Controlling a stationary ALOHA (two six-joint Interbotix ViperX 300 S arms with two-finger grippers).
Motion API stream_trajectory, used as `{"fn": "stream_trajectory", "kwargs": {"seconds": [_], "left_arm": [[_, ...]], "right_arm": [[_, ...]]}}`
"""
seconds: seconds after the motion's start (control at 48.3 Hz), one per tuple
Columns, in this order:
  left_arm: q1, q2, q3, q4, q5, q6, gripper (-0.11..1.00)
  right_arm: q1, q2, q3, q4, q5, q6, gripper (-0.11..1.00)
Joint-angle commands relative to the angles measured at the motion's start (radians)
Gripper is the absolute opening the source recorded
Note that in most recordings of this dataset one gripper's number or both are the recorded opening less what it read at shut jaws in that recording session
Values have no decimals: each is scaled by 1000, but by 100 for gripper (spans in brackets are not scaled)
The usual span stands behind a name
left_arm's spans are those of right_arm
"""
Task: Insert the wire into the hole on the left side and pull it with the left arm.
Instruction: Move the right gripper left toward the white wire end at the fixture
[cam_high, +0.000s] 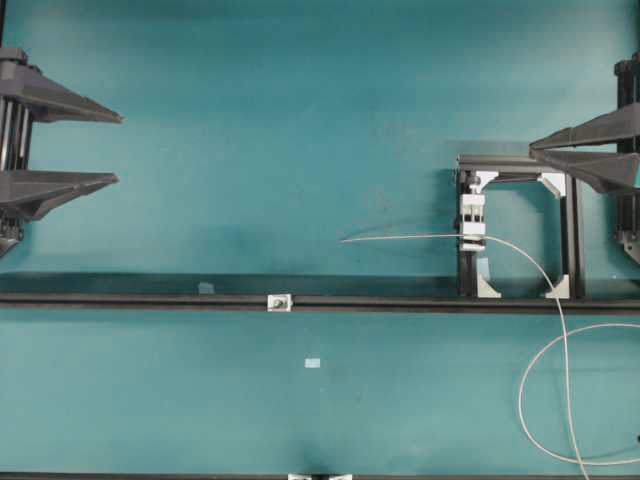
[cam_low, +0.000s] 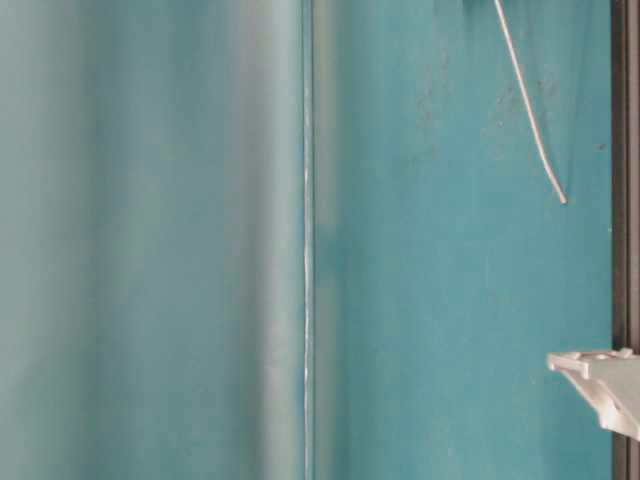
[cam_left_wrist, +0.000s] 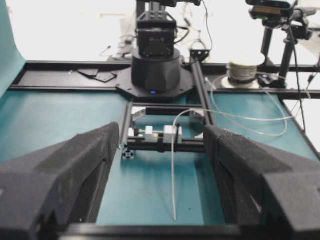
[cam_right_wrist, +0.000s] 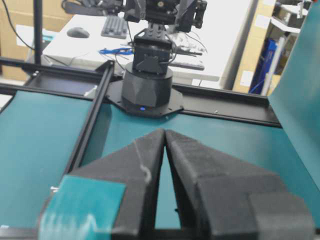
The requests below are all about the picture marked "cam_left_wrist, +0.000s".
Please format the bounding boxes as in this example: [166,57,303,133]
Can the black camera on stand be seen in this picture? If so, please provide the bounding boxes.
[245,0,320,88]

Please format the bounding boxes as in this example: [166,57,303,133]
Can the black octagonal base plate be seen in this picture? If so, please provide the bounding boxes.
[116,67,195,102]

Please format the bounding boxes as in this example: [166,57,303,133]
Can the white wire spool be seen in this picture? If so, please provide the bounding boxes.
[221,53,266,89]

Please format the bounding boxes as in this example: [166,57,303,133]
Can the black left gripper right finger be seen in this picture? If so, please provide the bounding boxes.
[203,125,320,240]

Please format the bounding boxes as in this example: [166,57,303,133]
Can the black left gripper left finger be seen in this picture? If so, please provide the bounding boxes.
[0,122,120,240]

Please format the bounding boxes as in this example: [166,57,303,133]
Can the black long extrusion rail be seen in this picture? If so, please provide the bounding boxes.
[7,59,320,101]

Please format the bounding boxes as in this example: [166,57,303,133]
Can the white wire clamp block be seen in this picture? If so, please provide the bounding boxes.
[128,125,183,144]

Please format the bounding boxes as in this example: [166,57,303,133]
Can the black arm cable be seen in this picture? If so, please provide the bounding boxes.
[174,0,214,55]

